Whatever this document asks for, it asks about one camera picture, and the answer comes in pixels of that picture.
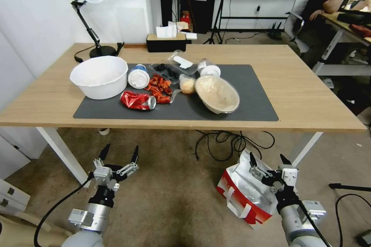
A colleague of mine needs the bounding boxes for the small cup with white lid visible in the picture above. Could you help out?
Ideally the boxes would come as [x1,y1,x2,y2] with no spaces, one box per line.
[197,58,223,78]

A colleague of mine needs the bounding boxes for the dark grey table mat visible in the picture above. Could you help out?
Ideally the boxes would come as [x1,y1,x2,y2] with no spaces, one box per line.
[73,64,280,122]

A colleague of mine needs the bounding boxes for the white tissue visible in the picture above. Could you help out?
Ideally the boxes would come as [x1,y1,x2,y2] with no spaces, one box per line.
[155,21,187,39]

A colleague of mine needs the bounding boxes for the black looped floor cable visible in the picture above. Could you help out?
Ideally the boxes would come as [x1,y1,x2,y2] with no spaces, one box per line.
[335,193,371,247]

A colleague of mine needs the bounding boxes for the black wifi router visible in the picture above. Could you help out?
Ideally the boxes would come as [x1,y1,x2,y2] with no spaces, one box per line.
[267,22,283,40]

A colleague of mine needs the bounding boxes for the person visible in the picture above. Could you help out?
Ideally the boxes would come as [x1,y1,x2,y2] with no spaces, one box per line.
[301,0,371,69]

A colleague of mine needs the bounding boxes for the black lamp cable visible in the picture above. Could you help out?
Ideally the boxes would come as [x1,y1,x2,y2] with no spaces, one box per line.
[74,46,97,63]

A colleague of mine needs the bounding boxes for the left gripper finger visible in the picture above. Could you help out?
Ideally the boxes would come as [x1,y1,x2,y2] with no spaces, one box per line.
[117,145,140,176]
[92,142,111,170]

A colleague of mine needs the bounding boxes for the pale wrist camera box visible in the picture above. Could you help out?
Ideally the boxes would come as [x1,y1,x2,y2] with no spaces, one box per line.
[282,167,299,186]
[94,166,113,186]

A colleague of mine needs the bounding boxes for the black tripod leg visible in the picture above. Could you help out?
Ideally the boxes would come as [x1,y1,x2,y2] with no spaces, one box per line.
[328,182,371,193]

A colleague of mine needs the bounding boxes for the bun in clear bag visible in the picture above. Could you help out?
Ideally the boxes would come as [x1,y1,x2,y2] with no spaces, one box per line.
[178,73,198,95]

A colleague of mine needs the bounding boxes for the red snack wrapper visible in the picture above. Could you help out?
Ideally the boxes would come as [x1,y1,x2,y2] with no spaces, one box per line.
[143,73,175,105]

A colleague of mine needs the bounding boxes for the black floor cables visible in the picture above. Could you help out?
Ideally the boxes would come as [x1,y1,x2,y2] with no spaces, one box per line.
[194,130,276,162]

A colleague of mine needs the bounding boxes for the white table leg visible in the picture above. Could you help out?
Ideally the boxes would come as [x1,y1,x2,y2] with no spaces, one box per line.
[288,132,324,167]
[36,127,92,185]

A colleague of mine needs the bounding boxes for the crushed red soda can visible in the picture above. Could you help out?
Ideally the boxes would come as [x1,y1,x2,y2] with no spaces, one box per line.
[120,90,157,112]

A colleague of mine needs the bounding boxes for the white cabinet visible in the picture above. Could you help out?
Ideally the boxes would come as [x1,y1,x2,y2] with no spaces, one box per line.
[0,127,49,179]

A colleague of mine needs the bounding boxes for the grey foot pedal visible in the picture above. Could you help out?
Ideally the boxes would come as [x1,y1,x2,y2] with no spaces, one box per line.
[356,229,371,247]

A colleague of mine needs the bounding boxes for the red white food delivery bag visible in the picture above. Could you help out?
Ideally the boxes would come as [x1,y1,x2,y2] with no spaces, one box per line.
[215,148,283,229]

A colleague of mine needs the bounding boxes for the paper cup with white lid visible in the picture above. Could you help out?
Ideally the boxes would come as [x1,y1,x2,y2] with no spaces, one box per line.
[127,64,151,89]

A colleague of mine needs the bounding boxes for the black tripod stand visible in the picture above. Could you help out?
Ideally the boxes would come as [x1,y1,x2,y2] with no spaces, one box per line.
[202,0,234,46]

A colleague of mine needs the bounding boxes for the grey office chair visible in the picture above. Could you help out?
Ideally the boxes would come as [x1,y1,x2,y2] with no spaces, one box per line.
[285,0,320,54]

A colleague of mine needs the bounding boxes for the black tissue box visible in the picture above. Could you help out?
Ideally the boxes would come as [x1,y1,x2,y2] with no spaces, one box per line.
[145,33,188,53]

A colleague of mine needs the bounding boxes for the clear tray of dark berries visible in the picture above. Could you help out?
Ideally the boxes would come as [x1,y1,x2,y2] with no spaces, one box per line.
[149,62,181,82]

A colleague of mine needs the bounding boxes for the wooden side desk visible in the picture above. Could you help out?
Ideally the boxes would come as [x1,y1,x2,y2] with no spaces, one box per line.
[312,12,371,77]

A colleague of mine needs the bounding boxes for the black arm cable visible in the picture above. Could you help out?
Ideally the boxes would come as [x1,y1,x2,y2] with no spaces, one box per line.
[33,178,97,247]
[297,200,332,247]

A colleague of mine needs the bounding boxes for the pale storage box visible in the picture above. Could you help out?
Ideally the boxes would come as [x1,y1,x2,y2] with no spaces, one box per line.
[0,177,31,216]

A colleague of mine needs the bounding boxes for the red fire extinguisher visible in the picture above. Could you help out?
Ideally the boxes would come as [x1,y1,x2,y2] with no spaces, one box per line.
[180,10,192,32]

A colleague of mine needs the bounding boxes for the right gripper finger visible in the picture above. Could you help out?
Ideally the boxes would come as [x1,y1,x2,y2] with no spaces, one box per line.
[277,154,294,171]
[249,152,274,181]

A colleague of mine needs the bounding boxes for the takeaway bowl with clear lid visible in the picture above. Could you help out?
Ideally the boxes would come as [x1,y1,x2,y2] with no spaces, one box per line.
[194,75,241,114]

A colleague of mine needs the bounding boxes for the large white paper bowl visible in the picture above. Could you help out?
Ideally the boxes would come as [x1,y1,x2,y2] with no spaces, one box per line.
[69,55,129,100]

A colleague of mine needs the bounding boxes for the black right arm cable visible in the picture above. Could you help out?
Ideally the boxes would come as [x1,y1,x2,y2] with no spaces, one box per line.
[297,200,332,247]

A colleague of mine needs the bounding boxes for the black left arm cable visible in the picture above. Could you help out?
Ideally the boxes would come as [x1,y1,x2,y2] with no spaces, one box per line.
[33,178,97,247]

